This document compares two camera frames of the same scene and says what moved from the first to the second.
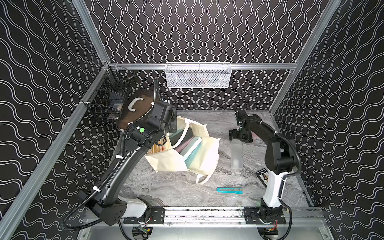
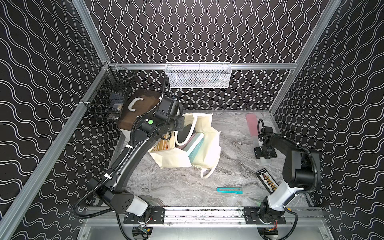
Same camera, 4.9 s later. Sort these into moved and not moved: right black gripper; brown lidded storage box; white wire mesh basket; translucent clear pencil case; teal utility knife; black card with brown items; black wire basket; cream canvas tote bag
Moved: right black gripper; translucent clear pencil case; cream canvas tote bag
Not moved: black card with brown items; white wire mesh basket; brown lidded storage box; black wire basket; teal utility knife
